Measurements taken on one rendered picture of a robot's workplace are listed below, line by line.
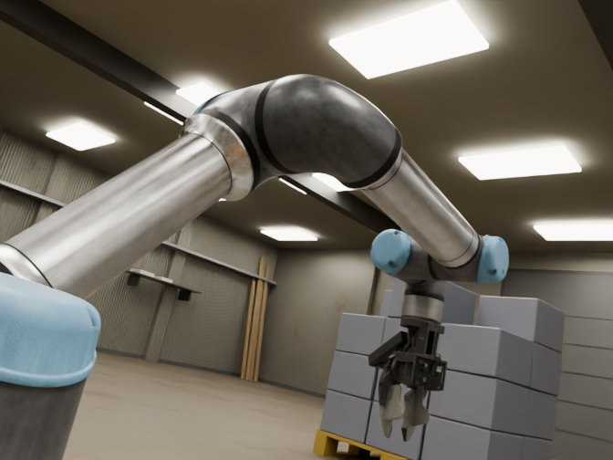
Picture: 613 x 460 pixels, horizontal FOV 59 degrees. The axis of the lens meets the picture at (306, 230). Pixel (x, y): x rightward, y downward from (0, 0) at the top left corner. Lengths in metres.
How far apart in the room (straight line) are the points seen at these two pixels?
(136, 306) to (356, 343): 8.45
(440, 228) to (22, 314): 0.56
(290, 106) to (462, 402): 2.77
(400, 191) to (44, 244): 0.41
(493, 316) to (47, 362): 3.45
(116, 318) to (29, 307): 11.25
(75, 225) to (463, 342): 2.89
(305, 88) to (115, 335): 11.13
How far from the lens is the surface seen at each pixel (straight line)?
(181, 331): 12.45
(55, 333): 0.36
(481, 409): 3.20
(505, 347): 3.24
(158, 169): 0.60
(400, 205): 0.71
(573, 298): 10.09
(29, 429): 0.37
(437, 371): 1.02
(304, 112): 0.61
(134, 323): 11.82
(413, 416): 1.07
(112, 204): 0.56
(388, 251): 0.93
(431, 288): 1.02
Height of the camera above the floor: 0.51
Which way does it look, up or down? 14 degrees up
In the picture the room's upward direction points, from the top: 12 degrees clockwise
